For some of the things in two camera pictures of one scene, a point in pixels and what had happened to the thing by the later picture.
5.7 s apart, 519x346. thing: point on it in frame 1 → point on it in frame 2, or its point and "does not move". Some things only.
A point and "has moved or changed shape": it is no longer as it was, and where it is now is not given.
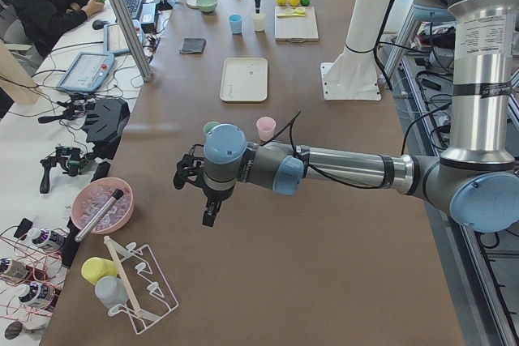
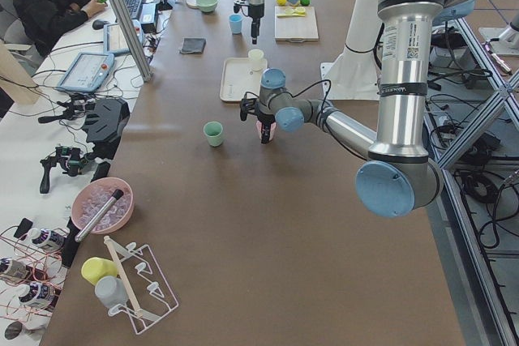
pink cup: [266, 127] does not move
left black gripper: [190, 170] → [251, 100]
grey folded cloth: [193, 45] does not move
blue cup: [236, 23] does not move
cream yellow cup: [259, 20] has moved or changed shape
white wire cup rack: [148, 297] does not move
